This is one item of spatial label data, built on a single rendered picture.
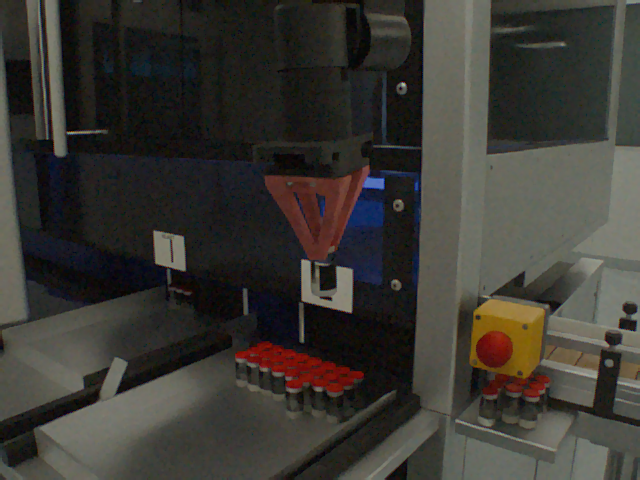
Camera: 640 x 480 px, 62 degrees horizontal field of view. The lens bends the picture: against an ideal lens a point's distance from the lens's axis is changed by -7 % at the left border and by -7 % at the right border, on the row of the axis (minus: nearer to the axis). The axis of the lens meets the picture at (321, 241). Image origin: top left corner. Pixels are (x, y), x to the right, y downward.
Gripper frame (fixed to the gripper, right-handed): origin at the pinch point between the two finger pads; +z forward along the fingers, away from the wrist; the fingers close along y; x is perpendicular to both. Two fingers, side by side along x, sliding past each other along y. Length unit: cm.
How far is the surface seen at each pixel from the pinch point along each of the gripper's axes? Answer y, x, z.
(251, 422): 7.9, 14.3, 26.0
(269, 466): 0.7, 7.8, 25.6
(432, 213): 21.8, -4.4, 2.0
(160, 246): 33, 46, 13
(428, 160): 22.5, -3.8, -4.1
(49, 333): 17, 61, 25
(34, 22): 46, 87, -31
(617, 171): 477, -61, 68
